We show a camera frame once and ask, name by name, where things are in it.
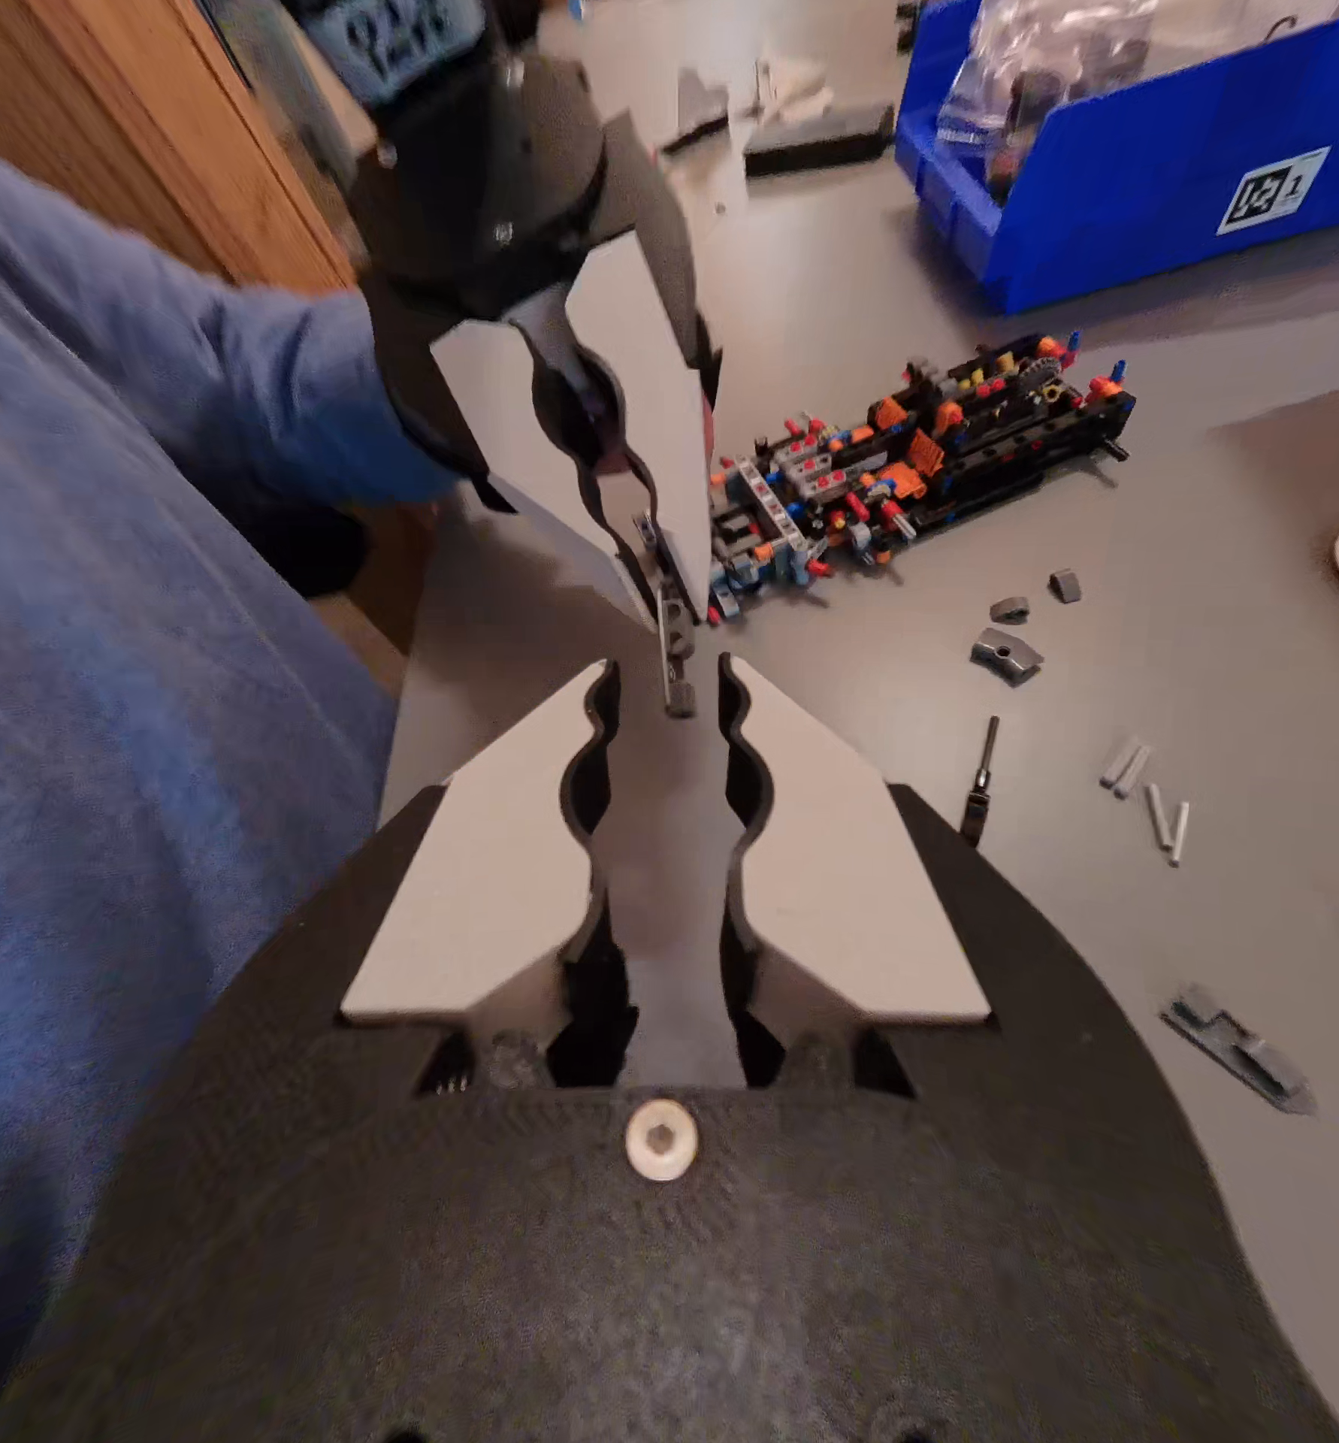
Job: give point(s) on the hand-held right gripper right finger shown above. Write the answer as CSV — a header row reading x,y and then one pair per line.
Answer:
x,y
862,902

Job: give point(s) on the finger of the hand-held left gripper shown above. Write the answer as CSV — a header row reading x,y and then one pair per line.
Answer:
x,y
511,451
659,372

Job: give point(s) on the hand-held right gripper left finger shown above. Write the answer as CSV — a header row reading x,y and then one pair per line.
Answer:
x,y
466,902

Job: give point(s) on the grey lego beam piece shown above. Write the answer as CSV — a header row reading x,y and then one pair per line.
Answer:
x,y
678,630

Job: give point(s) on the lego car chassis model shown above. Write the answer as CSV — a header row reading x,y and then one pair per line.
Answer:
x,y
940,451

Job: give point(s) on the person's left forearm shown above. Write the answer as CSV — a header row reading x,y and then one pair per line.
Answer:
x,y
230,372

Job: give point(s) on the black lego axle blue end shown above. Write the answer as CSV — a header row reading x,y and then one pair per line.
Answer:
x,y
982,778

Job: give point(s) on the grey lego connector with hole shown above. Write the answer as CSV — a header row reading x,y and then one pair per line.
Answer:
x,y
1007,654

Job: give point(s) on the curved grey lego piece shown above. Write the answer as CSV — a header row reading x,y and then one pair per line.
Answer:
x,y
1007,611
1064,586

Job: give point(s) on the dark grey lego piece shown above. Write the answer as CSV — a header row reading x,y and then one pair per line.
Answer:
x,y
1232,1049

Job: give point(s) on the person's left hand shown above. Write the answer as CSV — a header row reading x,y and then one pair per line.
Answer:
x,y
611,447

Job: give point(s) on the white folded cardboard piece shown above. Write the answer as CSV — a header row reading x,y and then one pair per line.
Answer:
x,y
792,90

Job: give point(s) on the wooden pillar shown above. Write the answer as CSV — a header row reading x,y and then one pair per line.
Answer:
x,y
117,113

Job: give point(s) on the pile of clear plastic bags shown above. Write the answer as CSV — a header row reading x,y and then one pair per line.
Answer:
x,y
1030,67

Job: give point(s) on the blue bin with square tag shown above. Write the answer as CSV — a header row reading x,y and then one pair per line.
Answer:
x,y
1131,191

